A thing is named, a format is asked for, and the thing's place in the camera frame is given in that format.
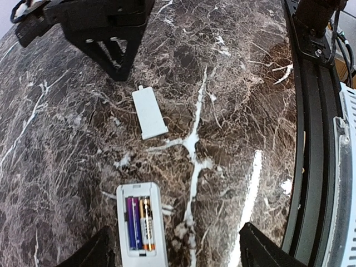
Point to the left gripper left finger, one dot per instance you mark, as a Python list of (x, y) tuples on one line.
[(98, 251)]

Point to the blue battery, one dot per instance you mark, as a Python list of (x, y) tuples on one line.
[(133, 223)]

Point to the white remote control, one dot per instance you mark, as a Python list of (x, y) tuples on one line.
[(158, 257)]

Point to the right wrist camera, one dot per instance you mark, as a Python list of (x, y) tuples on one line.
[(30, 20)]

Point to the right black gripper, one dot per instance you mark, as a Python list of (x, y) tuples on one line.
[(109, 32)]

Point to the grey battery cover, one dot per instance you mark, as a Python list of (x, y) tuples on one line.
[(148, 112)]

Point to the white cable duct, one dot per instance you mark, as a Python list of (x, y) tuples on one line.
[(347, 96)]

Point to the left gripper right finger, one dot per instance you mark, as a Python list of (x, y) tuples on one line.
[(258, 250)]

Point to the black front rail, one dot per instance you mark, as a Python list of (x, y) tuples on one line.
[(317, 89)]

